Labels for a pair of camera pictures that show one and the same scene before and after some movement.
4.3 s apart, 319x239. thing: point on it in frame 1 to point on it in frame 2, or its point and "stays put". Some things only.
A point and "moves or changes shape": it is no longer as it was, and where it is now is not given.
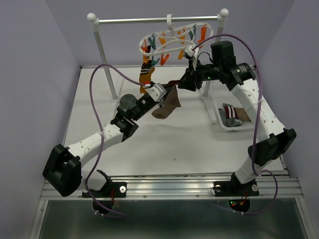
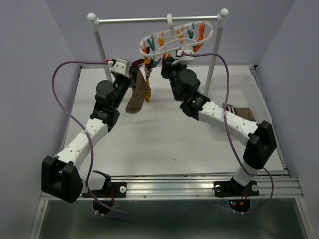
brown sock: (171, 101) to (137, 100)
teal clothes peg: (153, 62) stays put
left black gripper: (167, 87) to (133, 71)
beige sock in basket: (242, 114) stays put
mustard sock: (146, 70) moves or changes shape
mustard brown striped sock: (145, 73) moves or changes shape
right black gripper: (186, 81) to (167, 66)
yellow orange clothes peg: (163, 59) moves or changes shape
